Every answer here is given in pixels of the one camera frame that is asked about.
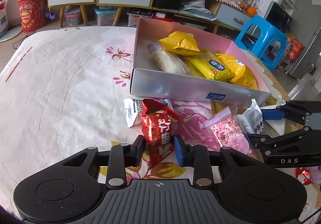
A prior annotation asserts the black microwave oven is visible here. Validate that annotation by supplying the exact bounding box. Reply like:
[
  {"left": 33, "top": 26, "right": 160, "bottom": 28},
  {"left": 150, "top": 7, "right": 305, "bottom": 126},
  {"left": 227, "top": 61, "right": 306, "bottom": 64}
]
[{"left": 264, "top": 1, "right": 292, "bottom": 33}]

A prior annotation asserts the yellow snack pack blue label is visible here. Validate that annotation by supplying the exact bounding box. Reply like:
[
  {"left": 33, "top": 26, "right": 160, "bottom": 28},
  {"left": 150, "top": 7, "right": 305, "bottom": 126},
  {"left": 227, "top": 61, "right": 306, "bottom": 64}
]
[{"left": 187, "top": 50, "right": 234, "bottom": 81}]

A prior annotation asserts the red snack packet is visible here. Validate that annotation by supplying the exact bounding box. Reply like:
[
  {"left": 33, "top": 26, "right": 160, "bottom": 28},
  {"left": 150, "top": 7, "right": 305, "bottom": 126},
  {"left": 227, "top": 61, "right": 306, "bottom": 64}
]
[{"left": 141, "top": 98, "right": 180, "bottom": 167}]

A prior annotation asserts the orange yellow snack pack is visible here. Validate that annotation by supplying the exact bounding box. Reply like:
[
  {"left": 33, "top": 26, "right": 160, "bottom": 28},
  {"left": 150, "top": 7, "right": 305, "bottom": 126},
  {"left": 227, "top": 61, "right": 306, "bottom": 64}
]
[{"left": 215, "top": 51, "right": 258, "bottom": 90}]

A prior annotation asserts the clear storage bin blue lid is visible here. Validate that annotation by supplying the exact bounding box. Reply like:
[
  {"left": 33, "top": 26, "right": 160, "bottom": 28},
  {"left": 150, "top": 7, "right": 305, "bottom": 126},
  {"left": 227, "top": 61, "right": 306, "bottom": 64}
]
[{"left": 93, "top": 7, "right": 116, "bottom": 26}]

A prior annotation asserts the orange fruit lower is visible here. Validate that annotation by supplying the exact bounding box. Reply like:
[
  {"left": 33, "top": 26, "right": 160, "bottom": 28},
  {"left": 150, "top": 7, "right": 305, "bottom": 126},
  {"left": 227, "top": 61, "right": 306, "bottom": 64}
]
[{"left": 246, "top": 7, "right": 257, "bottom": 17}]

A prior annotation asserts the low wooden tv cabinet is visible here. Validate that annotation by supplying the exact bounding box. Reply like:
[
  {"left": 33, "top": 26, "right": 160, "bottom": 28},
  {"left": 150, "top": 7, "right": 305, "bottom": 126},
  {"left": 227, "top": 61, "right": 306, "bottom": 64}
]
[{"left": 150, "top": 0, "right": 253, "bottom": 36}]

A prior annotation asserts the silver refrigerator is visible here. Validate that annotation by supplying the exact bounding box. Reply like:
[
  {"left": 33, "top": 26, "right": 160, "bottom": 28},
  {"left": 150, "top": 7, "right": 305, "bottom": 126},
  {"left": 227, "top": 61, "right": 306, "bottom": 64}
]
[{"left": 286, "top": 0, "right": 321, "bottom": 79}]

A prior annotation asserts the pink zip bag snack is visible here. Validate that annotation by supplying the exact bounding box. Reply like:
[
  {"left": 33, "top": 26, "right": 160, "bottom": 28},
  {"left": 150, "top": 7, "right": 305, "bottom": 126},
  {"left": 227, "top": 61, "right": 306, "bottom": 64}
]
[{"left": 199, "top": 104, "right": 257, "bottom": 159}]

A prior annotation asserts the yellow snack bag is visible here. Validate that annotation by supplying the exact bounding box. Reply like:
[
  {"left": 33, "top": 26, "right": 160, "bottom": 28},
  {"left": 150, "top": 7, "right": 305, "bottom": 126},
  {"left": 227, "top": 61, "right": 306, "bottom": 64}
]
[{"left": 159, "top": 31, "right": 202, "bottom": 57}]

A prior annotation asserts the pink cardboard box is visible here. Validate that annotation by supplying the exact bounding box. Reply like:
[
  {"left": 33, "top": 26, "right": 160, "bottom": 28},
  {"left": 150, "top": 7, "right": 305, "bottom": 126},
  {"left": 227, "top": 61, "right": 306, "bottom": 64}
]
[{"left": 129, "top": 18, "right": 271, "bottom": 107}]

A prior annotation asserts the clear wrapped cream snack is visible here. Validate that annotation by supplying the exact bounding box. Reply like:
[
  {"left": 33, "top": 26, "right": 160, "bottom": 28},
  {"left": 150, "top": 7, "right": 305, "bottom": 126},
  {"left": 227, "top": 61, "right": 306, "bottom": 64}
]
[{"left": 146, "top": 41, "right": 190, "bottom": 75}]

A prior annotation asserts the white printed snack packet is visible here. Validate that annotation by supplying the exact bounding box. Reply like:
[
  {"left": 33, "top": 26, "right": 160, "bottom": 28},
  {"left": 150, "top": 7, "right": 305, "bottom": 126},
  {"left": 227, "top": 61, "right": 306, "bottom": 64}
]
[{"left": 123, "top": 97, "right": 174, "bottom": 128}]

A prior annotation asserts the floral bed sheet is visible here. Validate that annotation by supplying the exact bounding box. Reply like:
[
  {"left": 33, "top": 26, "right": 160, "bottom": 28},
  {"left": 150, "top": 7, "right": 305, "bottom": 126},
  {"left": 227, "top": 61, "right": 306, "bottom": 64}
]
[{"left": 1, "top": 27, "right": 320, "bottom": 223}]

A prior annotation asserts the blue plastic stool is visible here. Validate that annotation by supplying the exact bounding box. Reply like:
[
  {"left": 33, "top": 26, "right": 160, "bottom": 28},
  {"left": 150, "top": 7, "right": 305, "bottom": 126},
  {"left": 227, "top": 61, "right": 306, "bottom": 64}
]
[{"left": 234, "top": 15, "right": 287, "bottom": 72}]

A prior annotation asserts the red cartoon barrel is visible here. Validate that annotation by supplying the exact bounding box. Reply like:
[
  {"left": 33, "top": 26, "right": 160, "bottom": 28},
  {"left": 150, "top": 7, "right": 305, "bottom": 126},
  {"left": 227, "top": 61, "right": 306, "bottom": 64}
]
[{"left": 17, "top": 0, "right": 47, "bottom": 33}]

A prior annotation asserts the white black text packet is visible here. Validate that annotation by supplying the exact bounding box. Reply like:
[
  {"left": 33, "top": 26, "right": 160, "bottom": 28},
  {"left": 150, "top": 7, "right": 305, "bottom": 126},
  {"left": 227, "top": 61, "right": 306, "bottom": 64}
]
[{"left": 237, "top": 98, "right": 264, "bottom": 135}]

